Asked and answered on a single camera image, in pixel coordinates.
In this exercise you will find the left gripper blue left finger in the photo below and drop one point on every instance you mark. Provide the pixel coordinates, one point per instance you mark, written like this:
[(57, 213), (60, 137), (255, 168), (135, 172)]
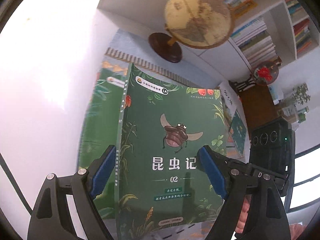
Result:
[(99, 172)]

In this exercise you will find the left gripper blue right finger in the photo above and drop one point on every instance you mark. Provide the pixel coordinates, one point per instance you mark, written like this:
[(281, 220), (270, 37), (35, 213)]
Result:
[(207, 159)]

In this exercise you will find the dark green book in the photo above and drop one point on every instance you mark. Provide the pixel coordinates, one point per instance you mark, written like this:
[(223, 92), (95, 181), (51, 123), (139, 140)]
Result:
[(100, 125)]

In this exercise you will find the white rabbit hill book two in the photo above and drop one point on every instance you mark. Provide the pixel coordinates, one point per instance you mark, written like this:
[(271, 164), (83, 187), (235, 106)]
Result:
[(229, 99)]

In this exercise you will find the white bookshelf with books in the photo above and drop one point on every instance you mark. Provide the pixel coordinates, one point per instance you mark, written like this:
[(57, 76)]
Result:
[(263, 31)]

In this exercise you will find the right hand pink sleeve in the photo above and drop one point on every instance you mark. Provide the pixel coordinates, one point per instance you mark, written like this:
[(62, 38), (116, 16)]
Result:
[(243, 215)]

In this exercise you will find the dark wooden cabinet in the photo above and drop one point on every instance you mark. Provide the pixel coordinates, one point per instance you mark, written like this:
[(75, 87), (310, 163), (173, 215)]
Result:
[(258, 106)]

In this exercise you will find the tissue box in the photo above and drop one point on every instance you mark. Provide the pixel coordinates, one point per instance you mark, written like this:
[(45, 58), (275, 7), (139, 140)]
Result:
[(276, 93)]

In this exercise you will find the potted green plant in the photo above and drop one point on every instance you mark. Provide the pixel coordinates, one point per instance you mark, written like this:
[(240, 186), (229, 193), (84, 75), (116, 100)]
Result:
[(298, 96)]

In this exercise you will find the embroidered round fan on stand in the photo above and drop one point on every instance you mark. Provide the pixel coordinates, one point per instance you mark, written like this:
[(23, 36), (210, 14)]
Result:
[(264, 74)]

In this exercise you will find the patterned blue table runner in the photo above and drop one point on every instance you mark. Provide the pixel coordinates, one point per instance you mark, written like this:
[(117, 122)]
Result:
[(127, 49)]

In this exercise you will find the antique yellow desk globe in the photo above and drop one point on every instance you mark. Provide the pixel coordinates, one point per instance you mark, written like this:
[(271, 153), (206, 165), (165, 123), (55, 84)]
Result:
[(198, 24)]

